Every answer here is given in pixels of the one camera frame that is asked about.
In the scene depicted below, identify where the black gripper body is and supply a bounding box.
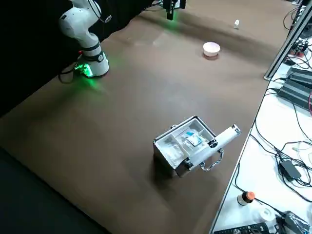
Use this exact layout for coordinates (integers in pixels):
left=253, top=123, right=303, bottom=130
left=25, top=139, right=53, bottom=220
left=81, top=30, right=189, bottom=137
left=162, top=0, right=187, bottom=9

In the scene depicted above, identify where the pink bowl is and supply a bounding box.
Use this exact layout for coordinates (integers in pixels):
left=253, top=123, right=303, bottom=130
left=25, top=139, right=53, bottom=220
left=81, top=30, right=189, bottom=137
left=202, top=41, right=221, bottom=58

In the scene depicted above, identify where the dark grey power box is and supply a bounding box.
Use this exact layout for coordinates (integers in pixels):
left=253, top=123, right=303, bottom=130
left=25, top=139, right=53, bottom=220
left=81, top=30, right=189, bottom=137
left=277, top=77, right=312, bottom=106
left=285, top=66, right=312, bottom=83

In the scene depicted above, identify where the blue white packet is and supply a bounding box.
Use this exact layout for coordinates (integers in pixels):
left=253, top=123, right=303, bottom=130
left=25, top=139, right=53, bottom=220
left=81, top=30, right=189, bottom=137
left=183, top=131, right=203, bottom=147

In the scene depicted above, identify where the silver metal case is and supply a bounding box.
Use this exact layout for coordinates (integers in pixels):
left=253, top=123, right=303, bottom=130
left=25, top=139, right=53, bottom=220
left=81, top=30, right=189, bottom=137
left=153, top=115, right=243, bottom=179

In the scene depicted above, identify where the black power adapter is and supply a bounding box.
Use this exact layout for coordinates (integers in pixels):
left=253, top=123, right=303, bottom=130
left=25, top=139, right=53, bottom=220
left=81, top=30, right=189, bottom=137
left=274, top=210, right=311, bottom=234
left=278, top=159, right=303, bottom=181

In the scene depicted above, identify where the white bottle orange cap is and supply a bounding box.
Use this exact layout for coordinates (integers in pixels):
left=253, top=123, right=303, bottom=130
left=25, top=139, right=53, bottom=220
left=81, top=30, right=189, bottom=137
left=236, top=191, right=256, bottom=207

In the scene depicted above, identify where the white tape roll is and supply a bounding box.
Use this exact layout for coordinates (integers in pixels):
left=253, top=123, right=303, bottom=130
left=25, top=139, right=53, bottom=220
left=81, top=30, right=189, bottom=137
left=259, top=208, right=276, bottom=222

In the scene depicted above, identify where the black keyboard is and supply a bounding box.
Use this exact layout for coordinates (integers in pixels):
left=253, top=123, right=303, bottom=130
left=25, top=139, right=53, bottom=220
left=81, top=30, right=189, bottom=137
left=214, top=220, right=270, bottom=234

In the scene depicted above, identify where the aluminium post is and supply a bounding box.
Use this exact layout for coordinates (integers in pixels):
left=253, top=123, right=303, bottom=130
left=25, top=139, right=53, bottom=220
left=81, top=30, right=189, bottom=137
left=262, top=0, right=312, bottom=80

